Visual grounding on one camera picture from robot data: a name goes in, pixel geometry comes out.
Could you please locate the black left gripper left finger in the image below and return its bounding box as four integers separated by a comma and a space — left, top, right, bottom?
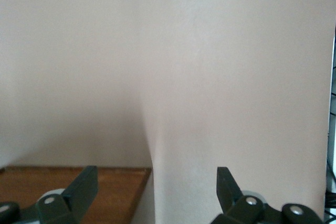
0, 165, 99, 224

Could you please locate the dark brown wooden cabinet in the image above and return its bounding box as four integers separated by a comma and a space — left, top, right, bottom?
0, 165, 153, 224

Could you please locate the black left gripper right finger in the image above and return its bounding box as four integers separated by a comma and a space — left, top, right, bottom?
209, 166, 325, 224

